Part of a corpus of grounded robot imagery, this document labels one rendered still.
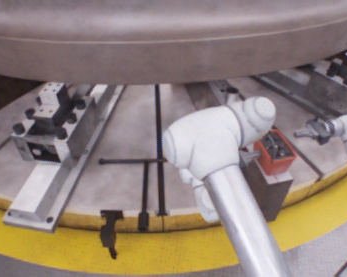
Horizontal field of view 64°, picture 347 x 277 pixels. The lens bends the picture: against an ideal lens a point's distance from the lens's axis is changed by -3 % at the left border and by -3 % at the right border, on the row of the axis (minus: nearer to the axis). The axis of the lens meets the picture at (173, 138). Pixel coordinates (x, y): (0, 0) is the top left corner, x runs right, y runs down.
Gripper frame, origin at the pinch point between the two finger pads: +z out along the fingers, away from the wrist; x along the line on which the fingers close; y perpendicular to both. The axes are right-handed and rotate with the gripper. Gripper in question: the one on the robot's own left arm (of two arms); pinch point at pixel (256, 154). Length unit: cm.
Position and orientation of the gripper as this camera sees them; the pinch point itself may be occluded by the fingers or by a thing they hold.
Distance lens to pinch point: 143.5
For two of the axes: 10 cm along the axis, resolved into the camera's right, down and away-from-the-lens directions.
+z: 9.6, -2.5, 0.9
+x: 2.4, 6.6, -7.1
